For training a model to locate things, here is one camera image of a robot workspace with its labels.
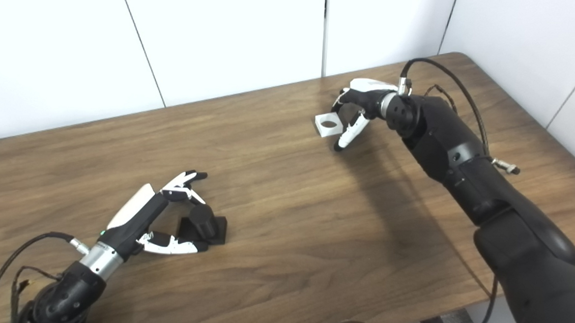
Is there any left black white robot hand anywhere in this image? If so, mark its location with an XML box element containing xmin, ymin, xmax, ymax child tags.
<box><xmin>96</xmin><ymin>166</ymin><xmax>214</xmax><ymax>264</ymax></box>

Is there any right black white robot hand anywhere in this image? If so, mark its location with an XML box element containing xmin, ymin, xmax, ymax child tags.
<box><xmin>328</xmin><ymin>77</ymin><xmax>400</xmax><ymax>155</ymax></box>

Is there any white square piece with hole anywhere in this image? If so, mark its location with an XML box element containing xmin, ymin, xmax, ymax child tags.
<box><xmin>314</xmin><ymin>111</ymin><xmax>345</xmax><ymax>139</ymax></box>

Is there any black peg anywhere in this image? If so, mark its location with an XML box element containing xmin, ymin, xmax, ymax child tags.
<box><xmin>176</xmin><ymin>203</ymin><xmax>229</xmax><ymax>246</ymax></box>

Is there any thin right wires yellow connector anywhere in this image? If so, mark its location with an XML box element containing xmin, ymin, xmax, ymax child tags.
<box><xmin>423</xmin><ymin>84</ymin><xmax>459</xmax><ymax>114</ymax></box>

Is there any thin wires yellow connector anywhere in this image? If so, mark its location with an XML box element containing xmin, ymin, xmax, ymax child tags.
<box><xmin>9</xmin><ymin>265</ymin><xmax>61</xmax><ymax>323</ymax></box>
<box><xmin>423</xmin><ymin>84</ymin><xmax>459</xmax><ymax>114</ymax></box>

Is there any thick black right wrist cable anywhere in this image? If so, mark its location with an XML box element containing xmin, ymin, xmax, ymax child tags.
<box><xmin>382</xmin><ymin>57</ymin><xmax>527</xmax><ymax>323</ymax></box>

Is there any thick black wrist cable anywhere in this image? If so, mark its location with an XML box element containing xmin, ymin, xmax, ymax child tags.
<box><xmin>0</xmin><ymin>229</ymin><xmax>91</xmax><ymax>323</ymax></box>
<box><xmin>382</xmin><ymin>57</ymin><xmax>527</xmax><ymax>323</ymax></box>

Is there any thin left wires yellow connector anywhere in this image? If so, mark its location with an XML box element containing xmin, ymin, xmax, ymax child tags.
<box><xmin>9</xmin><ymin>265</ymin><xmax>61</xmax><ymax>323</ymax></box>

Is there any thick black left wrist cable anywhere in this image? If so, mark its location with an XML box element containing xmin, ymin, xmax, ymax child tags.
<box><xmin>0</xmin><ymin>229</ymin><xmax>91</xmax><ymax>323</ymax></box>

